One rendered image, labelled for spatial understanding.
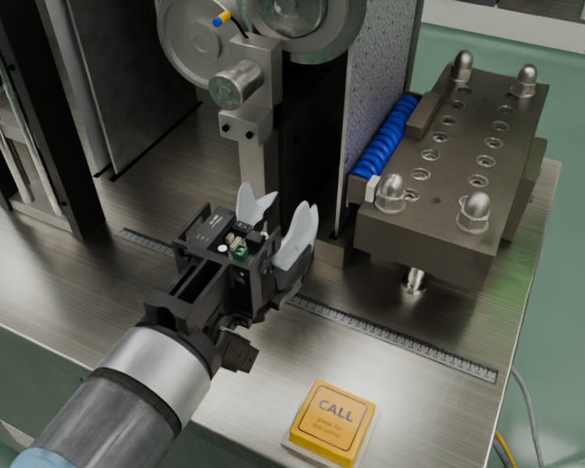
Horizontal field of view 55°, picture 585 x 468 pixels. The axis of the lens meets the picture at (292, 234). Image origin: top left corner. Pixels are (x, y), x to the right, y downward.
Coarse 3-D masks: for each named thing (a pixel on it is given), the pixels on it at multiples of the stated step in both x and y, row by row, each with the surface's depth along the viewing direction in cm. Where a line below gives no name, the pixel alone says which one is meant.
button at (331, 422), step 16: (320, 384) 61; (320, 400) 60; (336, 400) 60; (352, 400) 60; (304, 416) 59; (320, 416) 59; (336, 416) 59; (352, 416) 59; (368, 416) 59; (304, 432) 58; (320, 432) 58; (336, 432) 58; (352, 432) 58; (320, 448) 57; (336, 448) 56; (352, 448) 56; (352, 464) 57
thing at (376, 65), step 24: (408, 0) 71; (384, 24) 65; (408, 24) 75; (360, 48) 60; (384, 48) 68; (408, 48) 79; (360, 72) 62; (384, 72) 72; (360, 96) 65; (384, 96) 76; (360, 120) 68; (384, 120) 80; (360, 144) 72
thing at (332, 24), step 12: (252, 0) 57; (336, 0) 53; (348, 0) 53; (252, 12) 58; (336, 12) 54; (264, 24) 58; (324, 24) 55; (336, 24) 55; (276, 36) 59; (312, 36) 57; (324, 36) 56; (288, 48) 59; (300, 48) 58; (312, 48) 58
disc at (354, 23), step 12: (240, 0) 59; (360, 0) 53; (240, 12) 60; (348, 12) 54; (360, 12) 54; (252, 24) 60; (348, 24) 55; (360, 24) 55; (336, 36) 57; (348, 36) 56; (324, 48) 58; (336, 48) 58; (300, 60) 60; (312, 60) 60; (324, 60) 59
